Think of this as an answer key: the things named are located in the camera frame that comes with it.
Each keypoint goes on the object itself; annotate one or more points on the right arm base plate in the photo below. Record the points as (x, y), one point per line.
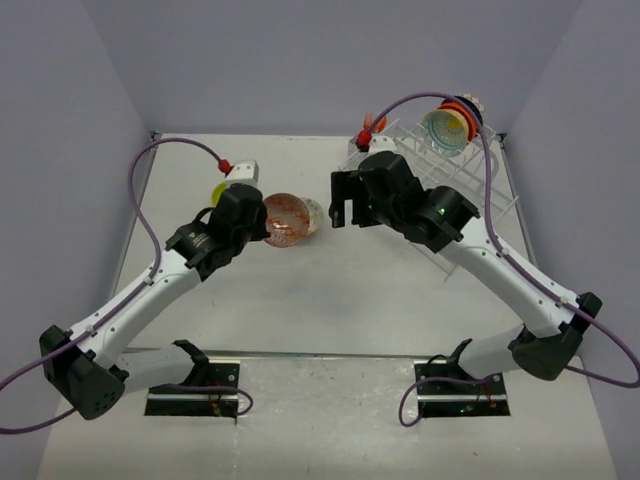
(448, 400)

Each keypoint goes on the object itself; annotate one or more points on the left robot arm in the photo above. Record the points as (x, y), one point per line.
(88, 364)

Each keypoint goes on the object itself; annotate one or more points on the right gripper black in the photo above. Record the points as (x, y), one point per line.
(347, 185)

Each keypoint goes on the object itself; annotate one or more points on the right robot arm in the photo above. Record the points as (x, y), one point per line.
(448, 224)

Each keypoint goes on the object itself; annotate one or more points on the white floral pattern bowl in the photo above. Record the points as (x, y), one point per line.
(316, 215)

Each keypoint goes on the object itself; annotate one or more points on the white red lattice bowl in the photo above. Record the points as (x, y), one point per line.
(475, 104)

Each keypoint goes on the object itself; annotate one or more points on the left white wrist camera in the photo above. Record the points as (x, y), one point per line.
(245, 172)

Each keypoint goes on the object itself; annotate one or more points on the orange plastic spoon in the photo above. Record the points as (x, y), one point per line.
(380, 125)

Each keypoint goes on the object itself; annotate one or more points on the white wire dish rack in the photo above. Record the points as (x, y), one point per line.
(465, 172)

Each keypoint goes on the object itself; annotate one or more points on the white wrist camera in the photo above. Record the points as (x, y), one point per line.
(370, 144)
(245, 172)

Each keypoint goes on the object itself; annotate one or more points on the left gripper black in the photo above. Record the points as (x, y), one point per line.
(260, 230)

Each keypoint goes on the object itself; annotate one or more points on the blue yellow sun bowl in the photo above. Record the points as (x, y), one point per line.
(436, 138)

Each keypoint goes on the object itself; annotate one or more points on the orange bowl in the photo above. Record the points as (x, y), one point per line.
(457, 121)

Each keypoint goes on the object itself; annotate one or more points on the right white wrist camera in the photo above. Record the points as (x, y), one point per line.
(370, 144)

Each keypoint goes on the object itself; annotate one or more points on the red patterned glass bowl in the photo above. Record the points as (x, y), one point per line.
(288, 220)

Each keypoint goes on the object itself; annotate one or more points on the black bowl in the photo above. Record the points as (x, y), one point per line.
(471, 110)

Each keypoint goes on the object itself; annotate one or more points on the white cutlery holder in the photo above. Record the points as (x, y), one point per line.
(352, 151)

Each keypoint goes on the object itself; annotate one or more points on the orange plastic fork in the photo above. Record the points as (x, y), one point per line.
(368, 122)

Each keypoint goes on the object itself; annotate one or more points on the lime green bowl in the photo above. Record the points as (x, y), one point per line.
(217, 192)

